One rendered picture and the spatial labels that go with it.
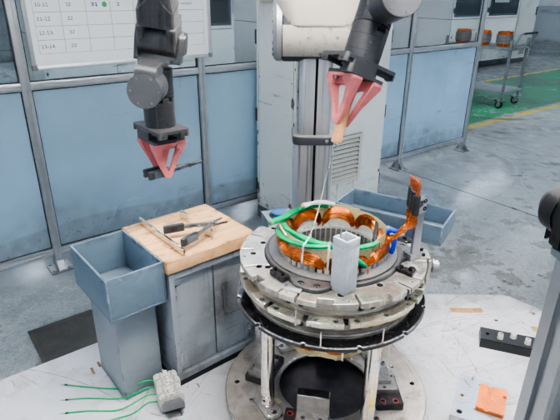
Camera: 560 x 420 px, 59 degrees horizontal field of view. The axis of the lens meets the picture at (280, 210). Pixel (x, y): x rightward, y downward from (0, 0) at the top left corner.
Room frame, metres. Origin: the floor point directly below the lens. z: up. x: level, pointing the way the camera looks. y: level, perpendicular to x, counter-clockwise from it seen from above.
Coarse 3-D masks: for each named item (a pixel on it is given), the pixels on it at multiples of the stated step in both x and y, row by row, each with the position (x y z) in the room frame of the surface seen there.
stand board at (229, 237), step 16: (192, 208) 1.01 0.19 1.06; (208, 208) 1.01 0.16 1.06; (160, 224) 0.93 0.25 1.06; (224, 224) 0.93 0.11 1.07; (240, 224) 0.93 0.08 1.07; (144, 240) 0.86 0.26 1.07; (160, 240) 0.86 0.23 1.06; (176, 240) 0.86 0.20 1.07; (208, 240) 0.86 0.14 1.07; (224, 240) 0.86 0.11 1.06; (240, 240) 0.87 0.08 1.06; (160, 256) 0.79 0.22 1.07; (176, 256) 0.80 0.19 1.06; (192, 256) 0.80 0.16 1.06; (208, 256) 0.82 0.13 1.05
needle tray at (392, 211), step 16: (352, 192) 1.14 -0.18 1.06; (368, 192) 1.12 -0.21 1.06; (368, 208) 1.11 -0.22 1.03; (384, 208) 1.10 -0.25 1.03; (400, 208) 1.08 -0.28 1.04; (432, 208) 1.04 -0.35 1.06; (448, 208) 1.02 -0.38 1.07; (400, 224) 0.97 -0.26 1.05; (432, 224) 1.03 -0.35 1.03; (448, 224) 0.97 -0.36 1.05; (432, 240) 0.94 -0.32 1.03
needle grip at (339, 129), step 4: (348, 108) 0.77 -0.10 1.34; (348, 112) 0.77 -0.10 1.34; (344, 116) 0.76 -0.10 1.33; (344, 120) 0.76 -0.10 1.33; (336, 124) 0.76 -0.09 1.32; (340, 124) 0.76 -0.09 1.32; (344, 124) 0.76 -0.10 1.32; (336, 128) 0.76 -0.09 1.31; (340, 128) 0.76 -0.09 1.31; (344, 128) 0.76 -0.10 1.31; (336, 132) 0.76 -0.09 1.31; (340, 132) 0.75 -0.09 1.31; (332, 136) 0.76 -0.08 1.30; (336, 136) 0.75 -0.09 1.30; (340, 136) 0.75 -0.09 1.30; (332, 140) 0.75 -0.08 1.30; (336, 140) 0.75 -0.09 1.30; (340, 140) 0.75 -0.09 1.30
